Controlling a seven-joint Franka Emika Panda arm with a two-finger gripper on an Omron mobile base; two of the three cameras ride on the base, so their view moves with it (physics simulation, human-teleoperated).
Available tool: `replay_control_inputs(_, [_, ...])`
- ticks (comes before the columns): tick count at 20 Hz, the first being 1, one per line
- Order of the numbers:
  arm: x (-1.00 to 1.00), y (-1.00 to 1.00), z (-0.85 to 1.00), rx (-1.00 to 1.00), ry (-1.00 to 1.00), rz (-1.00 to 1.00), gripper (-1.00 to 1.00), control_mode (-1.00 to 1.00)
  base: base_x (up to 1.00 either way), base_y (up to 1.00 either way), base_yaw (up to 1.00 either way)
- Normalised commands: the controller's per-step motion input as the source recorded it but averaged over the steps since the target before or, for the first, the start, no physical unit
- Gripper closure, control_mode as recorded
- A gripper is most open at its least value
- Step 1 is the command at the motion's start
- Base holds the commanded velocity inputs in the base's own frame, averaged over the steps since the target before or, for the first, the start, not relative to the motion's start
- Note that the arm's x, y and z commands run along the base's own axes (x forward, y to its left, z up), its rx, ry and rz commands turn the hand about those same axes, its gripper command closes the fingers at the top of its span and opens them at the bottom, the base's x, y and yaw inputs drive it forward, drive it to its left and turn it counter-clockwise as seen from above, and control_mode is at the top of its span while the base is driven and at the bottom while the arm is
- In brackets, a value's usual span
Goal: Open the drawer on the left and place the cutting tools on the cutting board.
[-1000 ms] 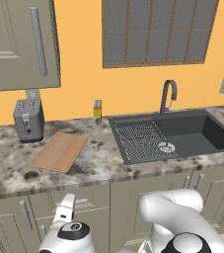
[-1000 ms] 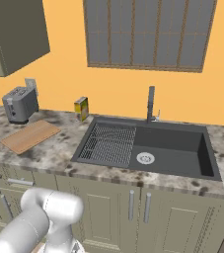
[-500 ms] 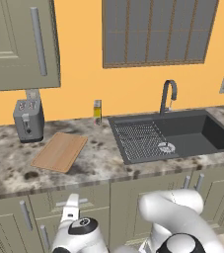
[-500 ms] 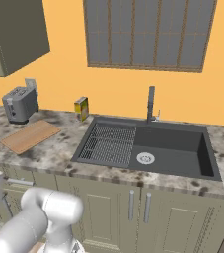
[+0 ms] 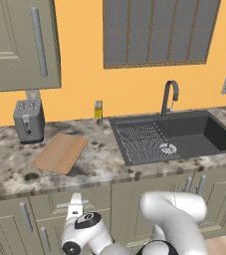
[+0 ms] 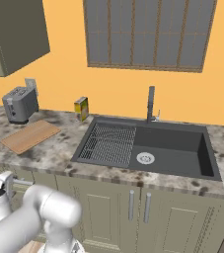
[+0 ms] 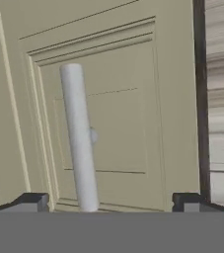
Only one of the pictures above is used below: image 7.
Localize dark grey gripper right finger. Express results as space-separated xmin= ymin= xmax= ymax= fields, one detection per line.
xmin=172 ymin=192 xmax=224 ymax=213

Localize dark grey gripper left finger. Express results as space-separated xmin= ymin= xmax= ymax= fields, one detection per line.
xmin=0 ymin=192 xmax=50 ymax=213

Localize beige panelled cupboard door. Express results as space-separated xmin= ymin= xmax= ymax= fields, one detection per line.
xmin=0 ymin=0 xmax=201 ymax=213

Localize white cylindrical door handle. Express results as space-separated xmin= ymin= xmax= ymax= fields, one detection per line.
xmin=58 ymin=62 xmax=101 ymax=213

